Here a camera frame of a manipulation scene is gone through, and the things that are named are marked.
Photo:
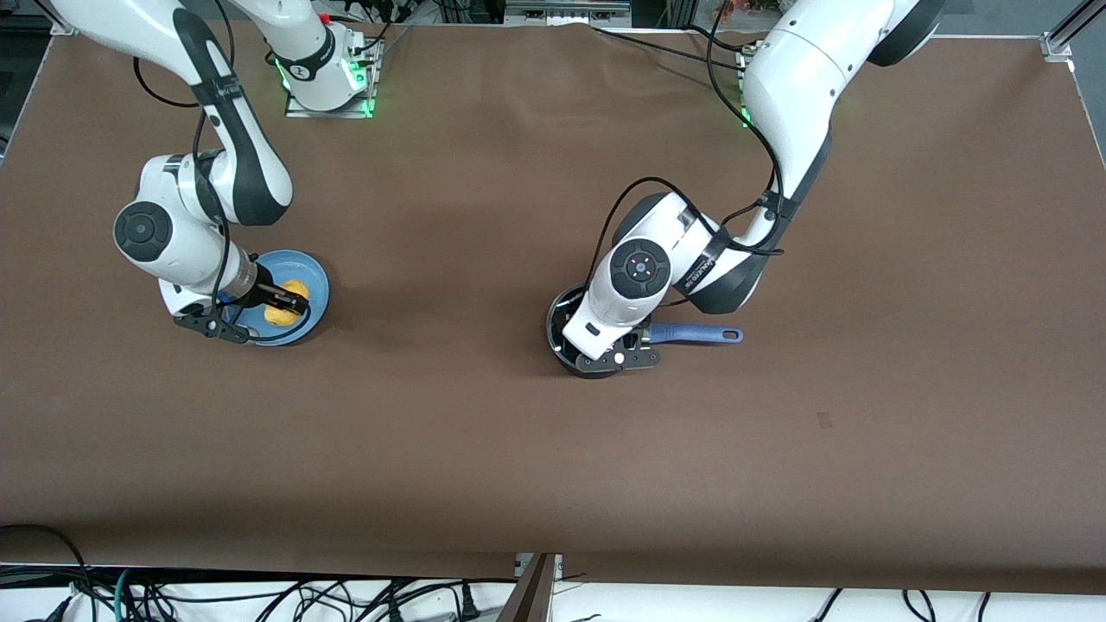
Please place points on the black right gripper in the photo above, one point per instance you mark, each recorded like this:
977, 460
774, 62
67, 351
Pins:
270, 295

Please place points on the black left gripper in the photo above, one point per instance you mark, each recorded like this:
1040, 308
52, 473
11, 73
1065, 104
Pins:
630, 340

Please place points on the yellow potato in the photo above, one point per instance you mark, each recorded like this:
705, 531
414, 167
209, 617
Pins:
281, 320

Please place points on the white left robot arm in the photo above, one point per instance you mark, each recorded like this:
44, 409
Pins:
795, 78

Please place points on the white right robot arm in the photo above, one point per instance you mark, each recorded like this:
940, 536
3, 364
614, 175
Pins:
173, 250

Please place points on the blue round plate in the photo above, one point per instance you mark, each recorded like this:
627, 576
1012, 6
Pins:
315, 276

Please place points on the brown table cover sheet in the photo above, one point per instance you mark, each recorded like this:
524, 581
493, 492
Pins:
518, 449

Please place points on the orange object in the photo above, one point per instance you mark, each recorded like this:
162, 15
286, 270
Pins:
724, 9

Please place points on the aluminium corner profile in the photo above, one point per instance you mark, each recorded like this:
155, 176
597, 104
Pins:
1058, 45

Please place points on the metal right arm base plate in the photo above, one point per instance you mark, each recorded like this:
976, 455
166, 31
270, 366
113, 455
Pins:
328, 113

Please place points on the aluminium frame post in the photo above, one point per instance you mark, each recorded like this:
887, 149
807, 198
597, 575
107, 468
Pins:
531, 596

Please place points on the grey metal rail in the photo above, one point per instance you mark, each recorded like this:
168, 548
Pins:
566, 13

